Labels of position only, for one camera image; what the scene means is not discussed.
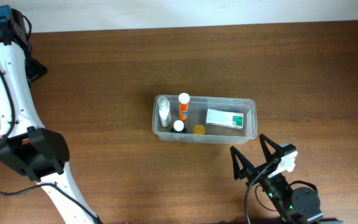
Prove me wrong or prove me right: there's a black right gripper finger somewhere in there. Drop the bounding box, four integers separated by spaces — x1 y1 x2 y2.
230 146 255 180
259 133 284 162

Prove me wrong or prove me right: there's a white medicine box red text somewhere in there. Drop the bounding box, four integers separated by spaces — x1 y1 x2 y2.
206 109 244 129

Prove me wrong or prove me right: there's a small jar gold lid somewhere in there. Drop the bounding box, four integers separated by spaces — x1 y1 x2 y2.
193 124 206 135

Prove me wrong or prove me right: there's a dark syrup bottle white cap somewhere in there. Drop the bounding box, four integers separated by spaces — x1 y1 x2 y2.
170 119 187 134

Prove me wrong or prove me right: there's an orange vitamin tube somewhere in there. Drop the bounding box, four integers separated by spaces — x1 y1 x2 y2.
178 93 190 121

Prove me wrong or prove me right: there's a white plastic bottle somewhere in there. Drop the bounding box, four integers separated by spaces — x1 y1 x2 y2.
157 96 171 128

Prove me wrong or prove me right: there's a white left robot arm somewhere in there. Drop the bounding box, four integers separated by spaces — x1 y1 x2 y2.
0 5 101 223

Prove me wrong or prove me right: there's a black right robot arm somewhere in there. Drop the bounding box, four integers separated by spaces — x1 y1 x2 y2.
230 134 343 224

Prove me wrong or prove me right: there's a clear plastic container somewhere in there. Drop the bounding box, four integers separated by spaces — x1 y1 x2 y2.
152 95 257 145

